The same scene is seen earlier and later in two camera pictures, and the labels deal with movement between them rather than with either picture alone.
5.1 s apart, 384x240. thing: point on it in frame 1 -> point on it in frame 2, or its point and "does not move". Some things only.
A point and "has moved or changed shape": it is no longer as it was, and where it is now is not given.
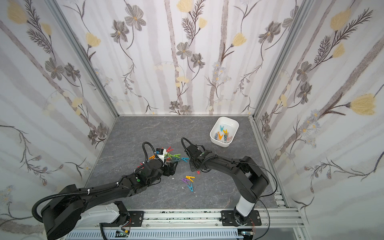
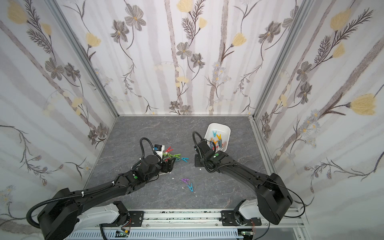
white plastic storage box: (223, 131) has moved or changed shape
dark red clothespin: (169, 149) does not move
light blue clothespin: (191, 187) does not move
